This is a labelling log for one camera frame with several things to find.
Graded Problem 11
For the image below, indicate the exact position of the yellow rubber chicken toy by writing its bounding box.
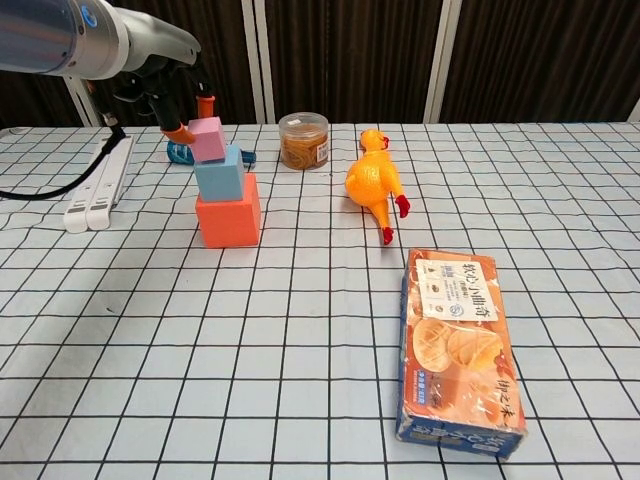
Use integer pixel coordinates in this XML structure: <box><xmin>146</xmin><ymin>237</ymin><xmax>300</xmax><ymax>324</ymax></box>
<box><xmin>345</xmin><ymin>128</ymin><xmax>411</xmax><ymax>246</ymax></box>

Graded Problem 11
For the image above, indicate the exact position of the clear jar of rubber bands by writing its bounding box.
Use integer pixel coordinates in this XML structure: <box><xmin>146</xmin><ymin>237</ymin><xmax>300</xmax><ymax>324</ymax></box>
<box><xmin>278</xmin><ymin>112</ymin><xmax>331</xmax><ymax>172</ymax></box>

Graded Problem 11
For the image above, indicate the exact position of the pink foam cube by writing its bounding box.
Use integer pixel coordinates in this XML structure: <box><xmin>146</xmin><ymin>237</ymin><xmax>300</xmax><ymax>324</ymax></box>
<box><xmin>187</xmin><ymin>116</ymin><xmax>227</xmax><ymax>164</ymax></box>

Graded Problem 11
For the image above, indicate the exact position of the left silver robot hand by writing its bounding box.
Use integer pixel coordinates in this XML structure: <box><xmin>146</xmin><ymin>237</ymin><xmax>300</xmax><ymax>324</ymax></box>
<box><xmin>113</xmin><ymin>2</ymin><xmax>217</xmax><ymax>147</ymax></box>

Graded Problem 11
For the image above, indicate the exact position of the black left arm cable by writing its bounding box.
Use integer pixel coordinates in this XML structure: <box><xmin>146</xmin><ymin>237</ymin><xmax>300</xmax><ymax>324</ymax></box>
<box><xmin>0</xmin><ymin>112</ymin><xmax>129</xmax><ymax>201</ymax></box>

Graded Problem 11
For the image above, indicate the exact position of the double white partition frame post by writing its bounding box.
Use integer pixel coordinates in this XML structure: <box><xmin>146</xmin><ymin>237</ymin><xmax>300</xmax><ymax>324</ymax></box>
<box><xmin>241</xmin><ymin>0</ymin><xmax>277</xmax><ymax>124</ymax></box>

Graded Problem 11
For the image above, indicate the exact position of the light blue foam cube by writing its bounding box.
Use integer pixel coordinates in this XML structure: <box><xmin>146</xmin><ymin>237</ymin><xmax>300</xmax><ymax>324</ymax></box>
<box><xmin>193</xmin><ymin>144</ymin><xmax>246</xmax><ymax>203</ymax></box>

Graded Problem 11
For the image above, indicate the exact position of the white folding stand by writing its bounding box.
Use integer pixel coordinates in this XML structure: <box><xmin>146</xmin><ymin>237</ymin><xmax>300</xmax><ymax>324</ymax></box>
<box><xmin>63</xmin><ymin>134</ymin><xmax>135</xmax><ymax>234</ymax></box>

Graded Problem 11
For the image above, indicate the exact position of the checkered white tablecloth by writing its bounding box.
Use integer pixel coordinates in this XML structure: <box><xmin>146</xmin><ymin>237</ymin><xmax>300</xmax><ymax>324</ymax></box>
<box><xmin>0</xmin><ymin>121</ymin><xmax>640</xmax><ymax>480</ymax></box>

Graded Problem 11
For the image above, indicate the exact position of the orange cookie box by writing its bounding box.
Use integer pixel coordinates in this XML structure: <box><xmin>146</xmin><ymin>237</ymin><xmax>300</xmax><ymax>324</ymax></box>
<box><xmin>394</xmin><ymin>248</ymin><xmax>529</xmax><ymax>461</ymax></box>

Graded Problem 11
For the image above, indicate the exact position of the blue plastic packet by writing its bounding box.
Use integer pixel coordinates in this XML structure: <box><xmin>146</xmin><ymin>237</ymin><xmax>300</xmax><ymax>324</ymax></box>
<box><xmin>167</xmin><ymin>139</ymin><xmax>258</xmax><ymax>169</ymax></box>

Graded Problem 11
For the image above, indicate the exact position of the orange foam cube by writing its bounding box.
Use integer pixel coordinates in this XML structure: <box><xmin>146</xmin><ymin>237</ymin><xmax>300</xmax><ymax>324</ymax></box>
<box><xmin>195</xmin><ymin>173</ymin><xmax>262</xmax><ymax>250</ymax></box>

